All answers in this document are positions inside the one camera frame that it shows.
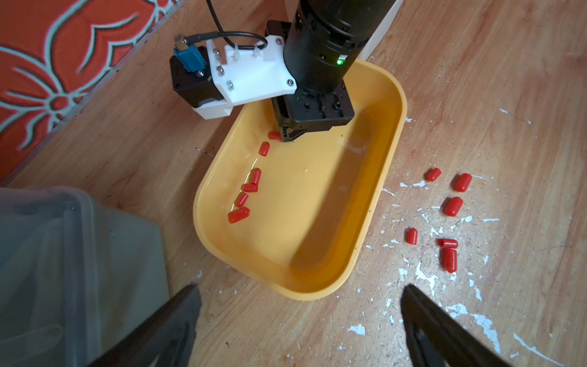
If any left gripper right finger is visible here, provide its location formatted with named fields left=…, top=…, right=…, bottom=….
left=401, top=284, right=508, bottom=366

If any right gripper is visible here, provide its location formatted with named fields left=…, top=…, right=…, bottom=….
left=271, top=81, right=355, bottom=142

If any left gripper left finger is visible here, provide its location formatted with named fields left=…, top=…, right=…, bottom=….
left=91, top=283, right=202, bottom=366

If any red protection sleeve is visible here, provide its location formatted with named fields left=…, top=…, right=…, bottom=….
left=438, top=239, right=459, bottom=249
left=406, top=228, right=419, bottom=246
left=452, top=173, right=472, bottom=193
left=425, top=168, right=442, bottom=182
left=444, top=197, right=464, bottom=217
left=443, top=249, right=458, bottom=274

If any yellow plastic tray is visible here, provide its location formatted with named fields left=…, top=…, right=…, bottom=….
left=193, top=61, right=408, bottom=301

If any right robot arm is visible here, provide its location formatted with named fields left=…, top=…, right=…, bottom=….
left=265, top=0, right=396, bottom=142

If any clear lidded storage container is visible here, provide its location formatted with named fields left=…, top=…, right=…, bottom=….
left=1, top=187, right=170, bottom=366

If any red sleeve in tray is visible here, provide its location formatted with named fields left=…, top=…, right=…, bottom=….
left=235, top=191, right=249, bottom=208
left=228, top=206, right=251, bottom=223
left=258, top=142, right=271, bottom=157
left=242, top=183, right=258, bottom=193
left=250, top=168, right=261, bottom=185

